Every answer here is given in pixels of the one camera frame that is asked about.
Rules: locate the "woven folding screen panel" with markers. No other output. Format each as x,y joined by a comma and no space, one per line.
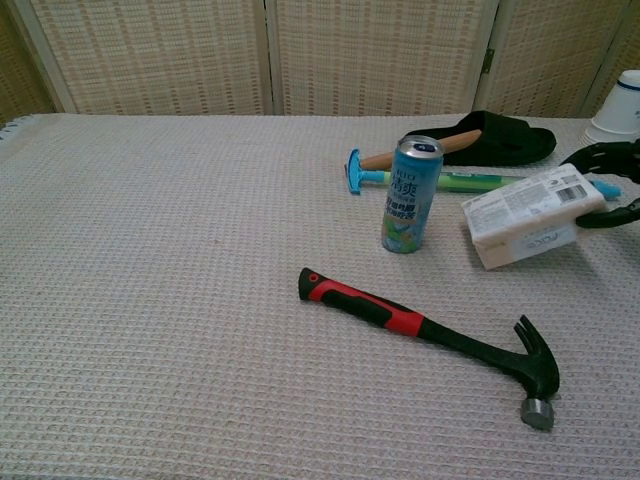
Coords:
545,55
20,75
630,45
380,55
150,55

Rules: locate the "white tissue pack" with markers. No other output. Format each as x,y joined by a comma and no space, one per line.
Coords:
525,220

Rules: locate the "stack of white paper cups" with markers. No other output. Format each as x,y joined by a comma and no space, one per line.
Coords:
617,112

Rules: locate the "brass screen hinge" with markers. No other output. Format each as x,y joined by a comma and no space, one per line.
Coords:
489,61

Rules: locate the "black slipper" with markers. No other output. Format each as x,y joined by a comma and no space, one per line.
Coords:
505,142

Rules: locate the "wooden stick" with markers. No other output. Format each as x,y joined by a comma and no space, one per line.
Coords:
450,142

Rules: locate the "blue drink can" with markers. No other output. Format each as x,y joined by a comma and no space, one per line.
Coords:
407,200

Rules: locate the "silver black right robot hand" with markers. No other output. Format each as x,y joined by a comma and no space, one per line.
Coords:
610,155

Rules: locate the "red black claw hammer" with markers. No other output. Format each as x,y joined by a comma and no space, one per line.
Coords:
440,337

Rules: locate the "beige waffle weave tablecloth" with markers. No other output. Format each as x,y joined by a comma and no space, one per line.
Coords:
175,300

